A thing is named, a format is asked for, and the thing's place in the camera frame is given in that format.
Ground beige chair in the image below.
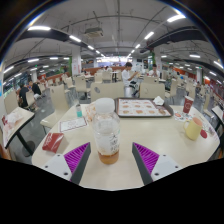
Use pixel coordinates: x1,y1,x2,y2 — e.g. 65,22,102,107
89,81,126,103
39,83,70,129
138,82,166,100

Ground brown food tray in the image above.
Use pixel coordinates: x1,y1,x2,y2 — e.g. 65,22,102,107
114,96,174,119

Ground red paper cup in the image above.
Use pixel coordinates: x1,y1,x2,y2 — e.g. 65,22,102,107
182,95,195,115

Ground white napkin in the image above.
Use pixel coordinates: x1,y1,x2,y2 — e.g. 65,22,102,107
152,95,166,107

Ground group of beige chairs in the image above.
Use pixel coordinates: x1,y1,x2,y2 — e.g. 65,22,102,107
4,68,214,111

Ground clear plastic bag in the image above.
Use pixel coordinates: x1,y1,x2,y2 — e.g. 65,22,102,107
84,102,98,123

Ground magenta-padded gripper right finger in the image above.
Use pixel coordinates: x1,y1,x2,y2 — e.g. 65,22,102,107
131,142,183,186

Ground small teal bottle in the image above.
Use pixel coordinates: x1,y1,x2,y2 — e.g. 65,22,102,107
75,103,83,119

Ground dark-edged beige table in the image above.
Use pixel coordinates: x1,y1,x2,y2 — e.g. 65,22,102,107
0,106,36,158
211,104,224,133

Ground red packet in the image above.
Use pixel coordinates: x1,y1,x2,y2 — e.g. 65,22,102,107
41,132,65,154

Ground white plastic bag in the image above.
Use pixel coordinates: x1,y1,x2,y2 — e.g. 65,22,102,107
6,111,24,129

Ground group of ceiling lights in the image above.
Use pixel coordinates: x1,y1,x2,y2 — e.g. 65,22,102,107
3,13,224,84

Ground white printed card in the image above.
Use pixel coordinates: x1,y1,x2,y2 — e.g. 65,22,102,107
59,116,88,133

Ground ceiling air conditioner unit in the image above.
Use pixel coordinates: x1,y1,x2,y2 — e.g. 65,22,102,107
83,26,105,39

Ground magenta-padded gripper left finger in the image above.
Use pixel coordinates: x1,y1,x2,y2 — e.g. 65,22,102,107
43,142,92,186

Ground clear white-capped drink bottle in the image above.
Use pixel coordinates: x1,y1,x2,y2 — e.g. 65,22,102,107
91,97,122,165

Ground person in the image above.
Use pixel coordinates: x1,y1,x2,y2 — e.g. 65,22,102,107
17,83,32,109
121,61,138,88
29,79,43,99
148,63,161,79
166,64,178,81

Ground flat round red coaster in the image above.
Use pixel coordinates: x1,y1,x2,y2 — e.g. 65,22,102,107
199,129,209,140

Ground colourful printed flyer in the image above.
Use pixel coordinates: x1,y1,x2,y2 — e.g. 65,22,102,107
173,110,194,123

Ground yellow mug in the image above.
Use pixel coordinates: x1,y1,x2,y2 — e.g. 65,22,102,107
182,116,204,142

